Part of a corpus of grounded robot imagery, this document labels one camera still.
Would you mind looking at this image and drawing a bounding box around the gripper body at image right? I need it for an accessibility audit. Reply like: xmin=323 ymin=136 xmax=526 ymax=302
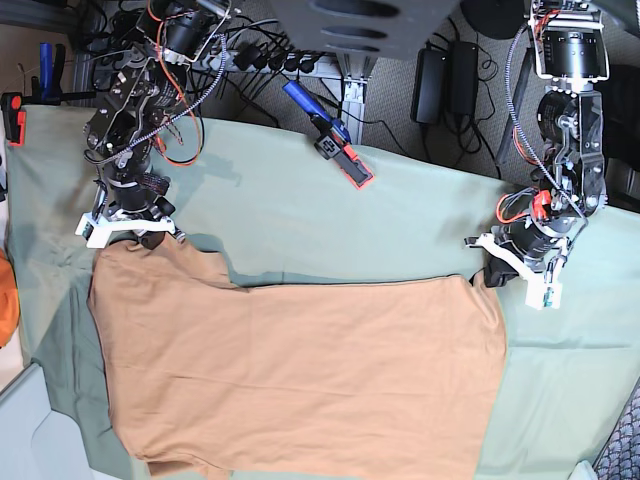
xmin=492 ymin=217 xmax=575 ymax=273

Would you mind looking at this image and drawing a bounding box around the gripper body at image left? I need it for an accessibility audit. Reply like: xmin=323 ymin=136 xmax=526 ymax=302
xmin=92 ymin=182 xmax=176 ymax=235

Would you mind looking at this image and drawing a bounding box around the tan T-shirt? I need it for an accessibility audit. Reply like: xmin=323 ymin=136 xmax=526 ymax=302
xmin=88 ymin=238 xmax=506 ymax=479

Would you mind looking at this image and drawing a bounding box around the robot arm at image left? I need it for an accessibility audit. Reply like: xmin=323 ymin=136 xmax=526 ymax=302
xmin=75 ymin=1 xmax=233 ymax=249

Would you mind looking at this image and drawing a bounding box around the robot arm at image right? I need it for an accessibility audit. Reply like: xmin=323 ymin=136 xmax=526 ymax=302
xmin=468 ymin=1 xmax=609 ymax=297

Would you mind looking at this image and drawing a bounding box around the green table cloth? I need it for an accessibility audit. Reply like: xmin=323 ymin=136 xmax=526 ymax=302
xmin=4 ymin=106 xmax=639 ymax=479

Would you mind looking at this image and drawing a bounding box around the orange cloth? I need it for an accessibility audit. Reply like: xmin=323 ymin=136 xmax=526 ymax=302
xmin=0 ymin=251 xmax=20 ymax=348

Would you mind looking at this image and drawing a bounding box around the white power strip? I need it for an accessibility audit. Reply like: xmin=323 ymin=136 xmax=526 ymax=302
xmin=224 ymin=47 xmax=341 ymax=78

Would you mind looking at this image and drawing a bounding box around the blue orange bar clamp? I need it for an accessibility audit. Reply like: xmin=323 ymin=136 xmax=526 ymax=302
xmin=283 ymin=80 xmax=374 ymax=189

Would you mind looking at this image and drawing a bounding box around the patterned chair seat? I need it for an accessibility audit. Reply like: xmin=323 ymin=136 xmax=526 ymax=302
xmin=593 ymin=383 xmax=640 ymax=480

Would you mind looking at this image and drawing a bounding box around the white plastic bin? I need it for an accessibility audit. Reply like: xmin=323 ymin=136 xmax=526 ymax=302
xmin=1 ymin=364 xmax=93 ymax=479

